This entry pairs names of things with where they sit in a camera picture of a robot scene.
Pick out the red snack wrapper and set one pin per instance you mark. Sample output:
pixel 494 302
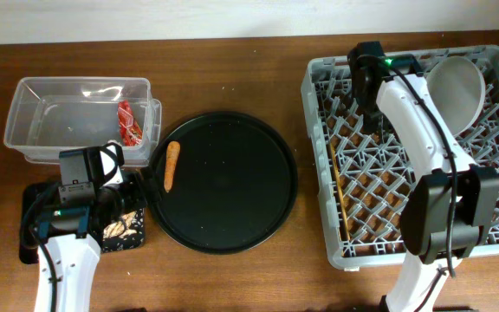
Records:
pixel 130 131

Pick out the round black tray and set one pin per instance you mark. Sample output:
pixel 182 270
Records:
pixel 234 185

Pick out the clear plastic bin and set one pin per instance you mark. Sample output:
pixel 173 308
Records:
pixel 52 114

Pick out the grey dishwasher rack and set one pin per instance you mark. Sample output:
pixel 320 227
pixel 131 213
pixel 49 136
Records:
pixel 375 174

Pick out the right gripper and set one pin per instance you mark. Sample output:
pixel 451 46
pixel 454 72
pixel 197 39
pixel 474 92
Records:
pixel 372 124

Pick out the spilled rice and nuts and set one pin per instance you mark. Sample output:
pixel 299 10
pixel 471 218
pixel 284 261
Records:
pixel 125 234

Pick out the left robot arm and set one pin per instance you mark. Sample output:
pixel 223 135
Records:
pixel 68 253

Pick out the black rectangular tray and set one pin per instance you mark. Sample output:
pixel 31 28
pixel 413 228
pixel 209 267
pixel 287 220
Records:
pixel 114 202

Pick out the wooden chopstick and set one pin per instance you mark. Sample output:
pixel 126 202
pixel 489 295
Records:
pixel 343 211
pixel 335 164

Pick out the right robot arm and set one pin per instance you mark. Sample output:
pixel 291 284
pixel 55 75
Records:
pixel 449 211

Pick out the orange carrot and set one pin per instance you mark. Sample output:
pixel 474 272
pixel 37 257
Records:
pixel 171 159

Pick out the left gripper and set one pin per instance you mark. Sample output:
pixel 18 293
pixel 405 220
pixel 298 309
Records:
pixel 140 198

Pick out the grey plate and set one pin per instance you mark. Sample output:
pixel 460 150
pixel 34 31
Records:
pixel 458 90

